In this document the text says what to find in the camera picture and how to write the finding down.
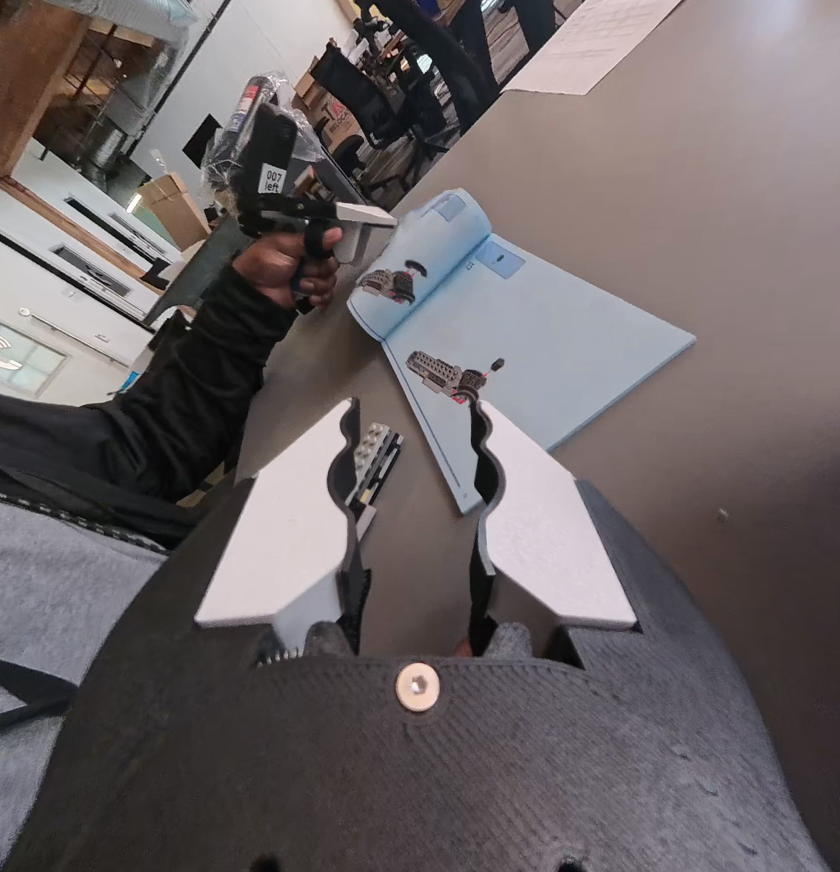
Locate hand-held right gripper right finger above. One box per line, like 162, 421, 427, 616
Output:
469, 400, 640, 659

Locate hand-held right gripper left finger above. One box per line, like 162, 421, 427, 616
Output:
195, 398, 373, 656

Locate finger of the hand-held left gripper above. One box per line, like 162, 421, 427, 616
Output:
334, 223, 374, 265
334, 202, 399, 230

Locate black grey toy brick assembly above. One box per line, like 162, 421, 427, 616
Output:
343, 422, 406, 542

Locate long grey studded brick plate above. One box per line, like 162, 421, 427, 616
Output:
352, 422, 395, 491

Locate light blue instruction booklet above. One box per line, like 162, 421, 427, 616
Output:
347, 188, 698, 516

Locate person's left forearm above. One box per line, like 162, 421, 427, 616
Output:
116, 262, 299, 505

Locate person's left hand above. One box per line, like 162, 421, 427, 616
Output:
230, 228, 344, 314

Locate plastic wrapped packs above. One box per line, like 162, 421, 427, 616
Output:
202, 74, 325, 198

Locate black monitor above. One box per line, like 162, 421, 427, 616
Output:
183, 114, 223, 168

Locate black office chair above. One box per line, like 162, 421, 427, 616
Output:
311, 42, 462, 198

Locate brown cardboard box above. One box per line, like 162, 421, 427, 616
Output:
139, 172, 211, 252

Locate grey metal table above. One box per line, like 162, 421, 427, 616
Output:
142, 204, 271, 328

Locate person's grey shirt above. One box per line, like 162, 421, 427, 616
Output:
0, 500, 172, 866

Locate person's black jacket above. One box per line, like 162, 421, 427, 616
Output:
0, 391, 189, 546

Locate white paper sheet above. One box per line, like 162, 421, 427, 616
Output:
502, 0, 686, 96

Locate black strap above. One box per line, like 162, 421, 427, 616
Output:
0, 654, 78, 737

